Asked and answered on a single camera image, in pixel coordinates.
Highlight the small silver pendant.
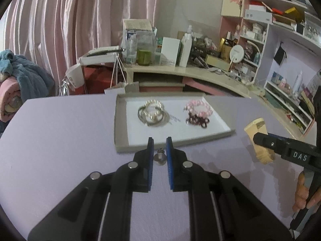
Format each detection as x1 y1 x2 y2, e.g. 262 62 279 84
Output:
153 148 167 166

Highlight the pink bead bracelet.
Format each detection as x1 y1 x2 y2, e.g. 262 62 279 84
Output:
184 99 215 118

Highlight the dark red bead bracelet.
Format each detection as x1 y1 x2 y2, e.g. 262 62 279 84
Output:
185 112 211 129

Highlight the silver bangle bracelet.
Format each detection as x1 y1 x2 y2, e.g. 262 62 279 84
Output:
137 105 172 127

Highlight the person's right hand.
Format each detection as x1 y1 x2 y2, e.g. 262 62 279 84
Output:
292 171 321 213

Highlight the grey cardboard tray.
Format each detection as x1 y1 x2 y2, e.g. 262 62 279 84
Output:
114 93 237 152

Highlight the round white mirror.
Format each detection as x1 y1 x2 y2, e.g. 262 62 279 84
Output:
229 45 245 63

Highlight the pink white bookshelf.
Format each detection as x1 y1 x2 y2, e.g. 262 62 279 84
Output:
220 0 320 138

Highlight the white paper shopping bag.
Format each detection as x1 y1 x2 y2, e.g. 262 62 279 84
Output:
104 55 140 95

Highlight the curved beige desk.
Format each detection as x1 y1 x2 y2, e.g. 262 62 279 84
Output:
123 64 303 139

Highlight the white paper cup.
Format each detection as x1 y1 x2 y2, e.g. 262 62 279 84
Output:
65 64 85 89

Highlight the white lotion bottle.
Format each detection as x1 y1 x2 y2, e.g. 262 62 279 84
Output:
179 33 193 67

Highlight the pink folded blanket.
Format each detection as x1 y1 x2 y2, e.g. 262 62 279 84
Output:
1 77 23 123

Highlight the blue fleece blanket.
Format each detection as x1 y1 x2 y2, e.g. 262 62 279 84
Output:
1 50 56 102

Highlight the white carton box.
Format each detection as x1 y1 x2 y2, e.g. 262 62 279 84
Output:
160 37 180 66

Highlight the black hair straightener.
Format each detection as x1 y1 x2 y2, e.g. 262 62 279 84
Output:
88 48 125 57

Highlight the green glass jar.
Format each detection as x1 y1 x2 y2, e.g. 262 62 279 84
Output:
137 49 152 66

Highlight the clear plastic water bottle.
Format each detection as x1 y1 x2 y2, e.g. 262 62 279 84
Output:
126 37 137 64

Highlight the pink satin curtain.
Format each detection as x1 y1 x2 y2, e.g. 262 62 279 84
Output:
1 0 159 85

